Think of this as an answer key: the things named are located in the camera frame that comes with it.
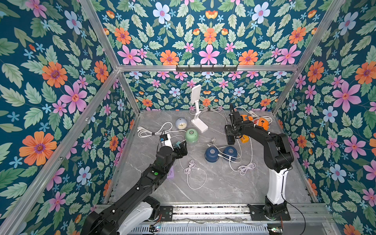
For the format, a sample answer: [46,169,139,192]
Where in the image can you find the dark blue meat grinder front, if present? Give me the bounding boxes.
[222,146,238,162]

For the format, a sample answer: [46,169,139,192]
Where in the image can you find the purple power strip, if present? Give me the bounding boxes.
[167,167,174,179]

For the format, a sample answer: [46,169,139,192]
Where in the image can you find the white power strip cord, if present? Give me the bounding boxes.
[234,106,274,124]

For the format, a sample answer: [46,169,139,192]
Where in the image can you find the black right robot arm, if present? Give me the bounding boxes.
[225,105,294,220]

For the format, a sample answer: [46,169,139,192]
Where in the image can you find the black wall hook rail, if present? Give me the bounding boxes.
[175,65,238,72]

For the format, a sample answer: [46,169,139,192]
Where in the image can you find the dark blue meat grinder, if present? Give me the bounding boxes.
[204,146,219,163]
[222,146,238,162]

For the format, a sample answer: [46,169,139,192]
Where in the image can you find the white purple strip cord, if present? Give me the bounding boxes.
[137,121,186,139]

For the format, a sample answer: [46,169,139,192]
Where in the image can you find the black power strip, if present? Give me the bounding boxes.
[225,125,235,145]

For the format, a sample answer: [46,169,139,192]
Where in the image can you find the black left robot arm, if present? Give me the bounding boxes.
[81,141,188,235]

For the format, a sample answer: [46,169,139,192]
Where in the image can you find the orange power strip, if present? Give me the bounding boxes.
[240,135,250,144]

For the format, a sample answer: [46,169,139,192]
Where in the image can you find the orange shark plush toy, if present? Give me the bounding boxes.
[241,115,270,131]

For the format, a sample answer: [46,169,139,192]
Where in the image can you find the white folding desk lamp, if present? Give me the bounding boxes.
[191,85,209,133]

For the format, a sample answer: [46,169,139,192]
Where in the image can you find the green cordless meat grinder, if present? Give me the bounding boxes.
[185,128,199,143]

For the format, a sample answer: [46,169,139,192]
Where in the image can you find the round blue alarm clock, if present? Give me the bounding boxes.
[175,117,188,130]

